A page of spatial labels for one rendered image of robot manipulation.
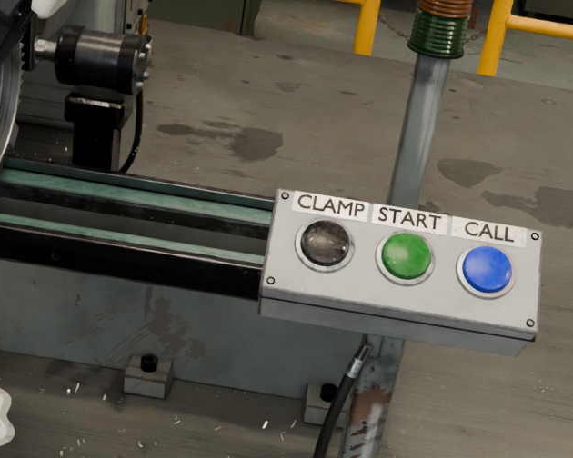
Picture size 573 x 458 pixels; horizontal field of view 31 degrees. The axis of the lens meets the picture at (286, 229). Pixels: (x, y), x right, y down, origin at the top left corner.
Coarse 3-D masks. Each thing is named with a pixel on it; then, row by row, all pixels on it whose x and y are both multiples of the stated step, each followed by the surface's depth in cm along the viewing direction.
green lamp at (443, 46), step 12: (420, 12) 112; (420, 24) 112; (432, 24) 111; (444, 24) 111; (456, 24) 111; (420, 36) 113; (432, 36) 112; (444, 36) 112; (456, 36) 112; (420, 48) 113; (432, 48) 112; (444, 48) 112; (456, 48) 113
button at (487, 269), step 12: (480, 252) 63; (492, 252) 63; (468, 264) 63; (480, 264) 63; (492, 264) 63; (504, 264) 63; (468, 276) 62; (480, 276) 62; (492, 276) 62; (504, 276) 62; (480, 288) 62; (492, 288) 62
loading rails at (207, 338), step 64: (0, 192) 97; (64, 192) 97; (128, 192) 99; (192, 192) 99; (0, 256) 89; (64, 256) 88; (128, 256) 88; (192, 256) 87; (256, 256) 91; (0, 320) 92; (64, 320) 91; (128, 320) 91; (192, 320) 90; (256, 320) 90; (128, 384) 90; (256, 384) 93; (320, 384) 92
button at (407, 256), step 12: (396, 240) 63; (408, 240) 63; (420, 240) 63; (384, 252) 63; (396, 252) 63; (408, 252) 63; (420, 252) 63; (384, 264) 63; (396, 264) 62; (408, 264) 62; (420, 264) 62; (396, 276) 62; (408, 276) 62
